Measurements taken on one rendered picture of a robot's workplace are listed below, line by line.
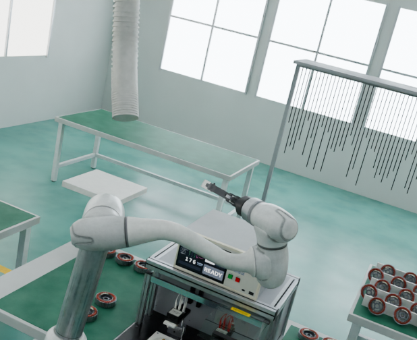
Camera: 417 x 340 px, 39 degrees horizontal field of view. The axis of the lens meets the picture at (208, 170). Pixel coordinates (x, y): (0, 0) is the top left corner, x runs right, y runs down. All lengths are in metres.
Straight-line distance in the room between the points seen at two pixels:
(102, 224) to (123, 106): 1.75
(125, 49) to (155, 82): 6.24
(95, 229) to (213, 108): 7.66
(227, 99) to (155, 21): 1.75
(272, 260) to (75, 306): 0.73
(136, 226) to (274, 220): 0.43
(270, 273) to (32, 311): 1.47
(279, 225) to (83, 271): 0.71
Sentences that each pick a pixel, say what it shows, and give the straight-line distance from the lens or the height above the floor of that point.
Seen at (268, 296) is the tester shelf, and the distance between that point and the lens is 2.84.
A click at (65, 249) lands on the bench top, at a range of 3.69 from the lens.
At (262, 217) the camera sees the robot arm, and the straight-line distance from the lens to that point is 1.90.
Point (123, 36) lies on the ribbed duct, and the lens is 3.64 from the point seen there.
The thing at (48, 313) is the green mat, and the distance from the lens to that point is 3.07.
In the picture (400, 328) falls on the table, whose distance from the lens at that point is 3.82.
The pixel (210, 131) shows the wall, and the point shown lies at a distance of 9.51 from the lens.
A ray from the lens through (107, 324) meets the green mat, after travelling 3.05.
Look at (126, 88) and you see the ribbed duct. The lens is 3.59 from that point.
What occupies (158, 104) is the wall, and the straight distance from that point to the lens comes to 9.87.
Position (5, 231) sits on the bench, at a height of 0.75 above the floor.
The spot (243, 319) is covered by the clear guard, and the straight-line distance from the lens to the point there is 2.71.
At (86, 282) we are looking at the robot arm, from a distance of 2.13.
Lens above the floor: 2.42
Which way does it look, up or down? 17 degrees down
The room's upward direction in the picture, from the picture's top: 13 degrees clockwise
